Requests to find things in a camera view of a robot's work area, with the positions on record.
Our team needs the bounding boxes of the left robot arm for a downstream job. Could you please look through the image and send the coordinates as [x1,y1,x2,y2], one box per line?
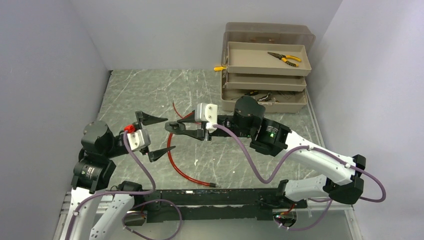
[60,111,171,240]

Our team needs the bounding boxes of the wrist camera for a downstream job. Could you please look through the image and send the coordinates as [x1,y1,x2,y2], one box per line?
[194,102,218,133]
[123,124,151,151]

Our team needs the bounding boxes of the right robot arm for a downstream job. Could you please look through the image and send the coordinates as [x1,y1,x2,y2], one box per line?
[166,96,366,208]

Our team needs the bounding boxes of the yellow handled pliers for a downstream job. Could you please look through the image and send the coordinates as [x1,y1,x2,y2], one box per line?
[267,51,302,68]

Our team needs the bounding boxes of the tools in bottom tray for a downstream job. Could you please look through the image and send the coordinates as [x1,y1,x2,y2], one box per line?
[244,90,295,103]

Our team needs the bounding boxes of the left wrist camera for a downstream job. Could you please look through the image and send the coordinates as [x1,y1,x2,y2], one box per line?
[123,124,151,151]

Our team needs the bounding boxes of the small black padlock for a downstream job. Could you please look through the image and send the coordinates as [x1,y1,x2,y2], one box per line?
[164,121,186,135]

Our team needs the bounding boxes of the red cable lock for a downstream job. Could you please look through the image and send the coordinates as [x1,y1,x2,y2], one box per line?
[166,110,220,189]

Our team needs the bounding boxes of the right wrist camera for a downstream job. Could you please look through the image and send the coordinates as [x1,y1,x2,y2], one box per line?
[194,102,218,133]

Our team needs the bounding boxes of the yellow handled screwdriver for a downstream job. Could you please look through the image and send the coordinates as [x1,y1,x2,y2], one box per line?
[213,66,227,72]

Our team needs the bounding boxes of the beige tiered toolbox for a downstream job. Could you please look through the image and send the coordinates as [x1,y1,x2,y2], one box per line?
[219,22,316,113]

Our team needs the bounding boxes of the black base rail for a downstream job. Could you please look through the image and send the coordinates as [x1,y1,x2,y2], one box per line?
[131,188,308,223]

